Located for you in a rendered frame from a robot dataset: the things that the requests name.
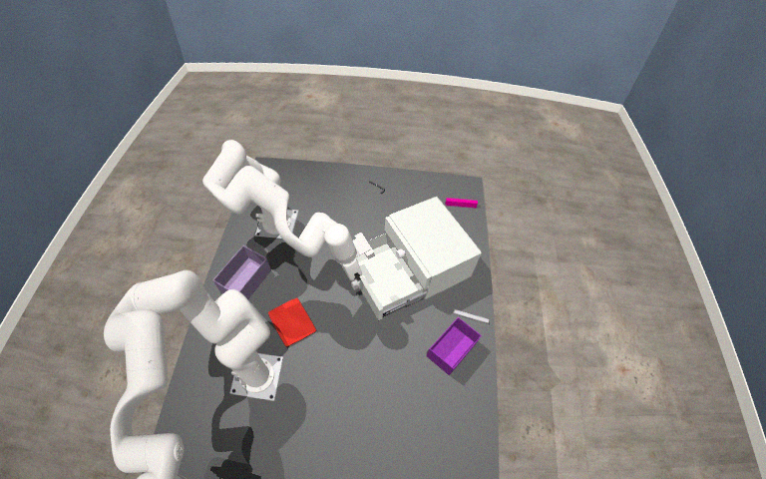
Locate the purple open-top box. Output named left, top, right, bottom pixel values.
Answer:
left=213, top=246, right=271, bottom=299
left=426, top=317, right=482, bottom=375

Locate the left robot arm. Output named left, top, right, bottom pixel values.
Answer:
left=202, top=140, right=375, bottom=263

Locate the magenta flat bar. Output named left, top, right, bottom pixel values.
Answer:
left=446, top=199, right=478, bottom=208

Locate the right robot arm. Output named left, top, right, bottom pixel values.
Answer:
left=104, top=270, right=274, bottom=479

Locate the white cabinet with drawer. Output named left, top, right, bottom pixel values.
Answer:
left=351, top=197, right=481, bottom=321

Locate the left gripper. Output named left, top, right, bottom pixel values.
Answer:
left=337, top=258, right=362, bottom=280

